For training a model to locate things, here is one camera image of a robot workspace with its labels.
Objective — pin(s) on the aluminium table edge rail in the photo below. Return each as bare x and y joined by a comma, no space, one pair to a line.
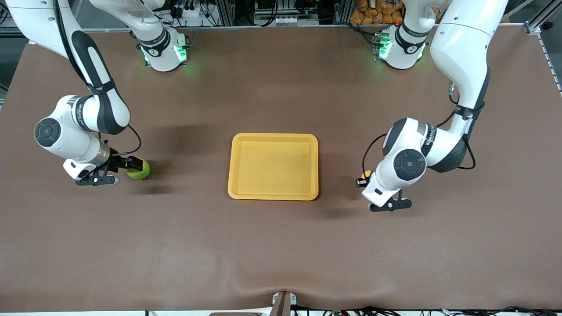
281,26

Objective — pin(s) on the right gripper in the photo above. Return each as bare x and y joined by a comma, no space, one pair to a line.
116,161

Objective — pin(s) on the green apple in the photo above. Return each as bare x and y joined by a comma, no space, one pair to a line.
140,174

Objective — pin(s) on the yellow plastic tray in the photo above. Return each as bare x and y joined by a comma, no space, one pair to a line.
272,166

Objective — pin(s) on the aluminium frame strut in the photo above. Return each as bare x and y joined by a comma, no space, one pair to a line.
533,27

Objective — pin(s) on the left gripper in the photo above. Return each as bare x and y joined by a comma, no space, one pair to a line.
362,181

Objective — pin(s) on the metal clamp bracket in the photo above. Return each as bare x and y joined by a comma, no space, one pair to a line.
283,305

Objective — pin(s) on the grey electronics box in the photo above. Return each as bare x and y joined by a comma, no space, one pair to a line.
285,11

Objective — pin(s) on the white power strip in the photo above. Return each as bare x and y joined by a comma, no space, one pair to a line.
193,13

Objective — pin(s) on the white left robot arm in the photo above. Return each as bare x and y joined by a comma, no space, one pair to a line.
461,44

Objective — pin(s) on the yellow bread roll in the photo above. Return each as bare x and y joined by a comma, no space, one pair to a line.
367,174

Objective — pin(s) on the orange snack packets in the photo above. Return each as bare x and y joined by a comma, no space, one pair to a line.
373,15

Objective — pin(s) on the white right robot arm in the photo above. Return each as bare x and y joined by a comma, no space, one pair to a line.
66,140

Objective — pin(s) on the brown table mat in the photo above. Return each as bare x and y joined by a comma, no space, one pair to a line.
281,245

